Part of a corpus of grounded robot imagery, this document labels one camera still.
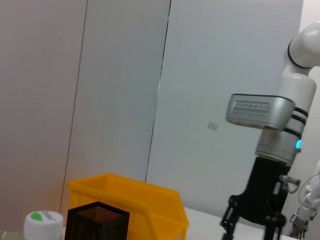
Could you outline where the black mesh pen holder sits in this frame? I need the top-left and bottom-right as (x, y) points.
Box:
(64, 201), (131, 240)

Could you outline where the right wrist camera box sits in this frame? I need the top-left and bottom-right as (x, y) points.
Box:
(225, 93), (296, 131)

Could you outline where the right wrist cable with plug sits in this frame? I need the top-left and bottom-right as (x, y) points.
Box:
(279, 174), (301, 195)

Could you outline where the yellow plastic bin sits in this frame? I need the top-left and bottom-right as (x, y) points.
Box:
(66, 173), (190, 240)

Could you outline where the green label water bottle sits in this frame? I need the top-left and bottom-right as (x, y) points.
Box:
(23, 210), (65, 240)

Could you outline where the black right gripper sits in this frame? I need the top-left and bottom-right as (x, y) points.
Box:
(219, 156), (292, 240)

